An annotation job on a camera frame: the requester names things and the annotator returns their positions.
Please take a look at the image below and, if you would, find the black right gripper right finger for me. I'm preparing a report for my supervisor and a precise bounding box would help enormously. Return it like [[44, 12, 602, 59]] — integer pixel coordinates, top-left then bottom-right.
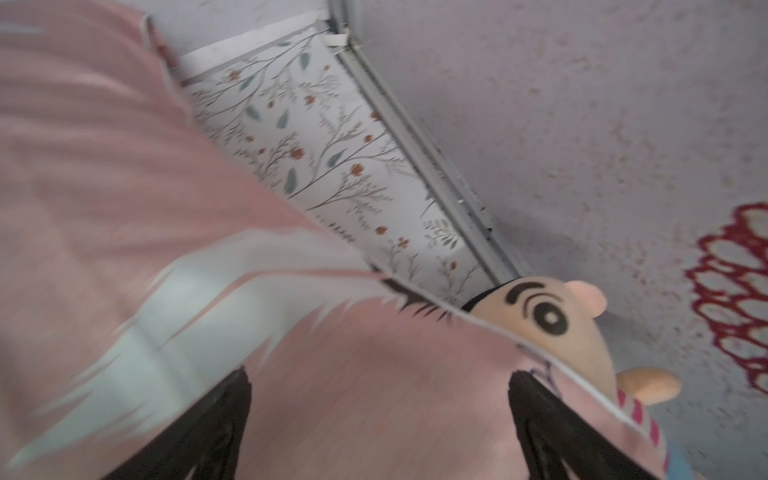
[[508, 371, 653, 480]]

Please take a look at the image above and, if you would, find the plush doll toy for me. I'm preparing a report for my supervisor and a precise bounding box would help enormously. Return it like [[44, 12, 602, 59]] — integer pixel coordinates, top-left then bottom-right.
[[462, 277, 682, 446]]

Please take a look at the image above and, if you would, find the pink good night pillow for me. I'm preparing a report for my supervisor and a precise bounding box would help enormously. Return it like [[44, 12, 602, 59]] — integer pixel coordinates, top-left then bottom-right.
[[1, 1, 669, 479]]

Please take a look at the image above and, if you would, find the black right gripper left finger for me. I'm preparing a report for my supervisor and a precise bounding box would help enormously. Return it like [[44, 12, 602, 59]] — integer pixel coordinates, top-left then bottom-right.
[[106, 368, 252, 480]]

